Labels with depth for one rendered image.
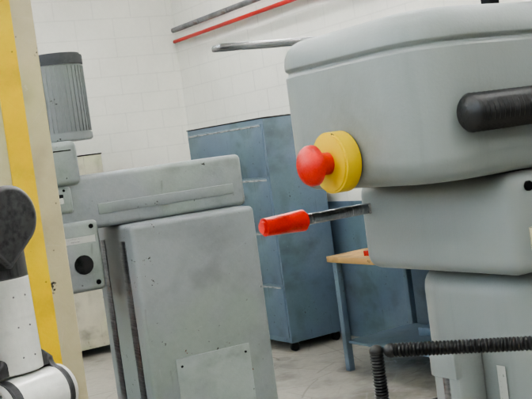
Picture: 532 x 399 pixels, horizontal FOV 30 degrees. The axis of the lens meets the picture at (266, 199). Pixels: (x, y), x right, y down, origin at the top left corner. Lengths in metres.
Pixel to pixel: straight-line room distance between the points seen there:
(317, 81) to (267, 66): 8.44
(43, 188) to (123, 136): 8.03
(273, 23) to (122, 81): 2.15
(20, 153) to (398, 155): 1.81
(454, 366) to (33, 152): 1.77
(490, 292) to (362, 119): 0.23
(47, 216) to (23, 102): 0.30
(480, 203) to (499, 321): 0.13
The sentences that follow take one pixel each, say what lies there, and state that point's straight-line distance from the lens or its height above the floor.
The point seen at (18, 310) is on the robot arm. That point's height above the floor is 1.59.
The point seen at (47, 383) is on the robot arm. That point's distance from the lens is 1.55.
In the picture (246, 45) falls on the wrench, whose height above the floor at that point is 1.89.
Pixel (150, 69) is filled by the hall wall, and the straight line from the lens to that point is 10.88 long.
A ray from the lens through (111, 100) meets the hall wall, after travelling 10.66.
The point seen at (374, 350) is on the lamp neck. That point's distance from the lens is 0.94.
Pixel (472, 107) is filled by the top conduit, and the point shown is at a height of 1.79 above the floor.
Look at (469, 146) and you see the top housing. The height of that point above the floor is 1.76.
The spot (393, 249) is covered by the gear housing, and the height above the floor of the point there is 1.65.
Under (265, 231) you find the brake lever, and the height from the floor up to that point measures 1.70.
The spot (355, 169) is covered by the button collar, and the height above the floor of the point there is 1.75.
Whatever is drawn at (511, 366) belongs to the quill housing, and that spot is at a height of 1.53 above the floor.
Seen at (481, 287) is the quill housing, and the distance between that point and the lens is 1.06.
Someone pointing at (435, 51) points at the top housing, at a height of 1.85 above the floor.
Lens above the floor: 1.79
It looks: 3 degrees down
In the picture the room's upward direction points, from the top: 8 degrees counter-clockwise
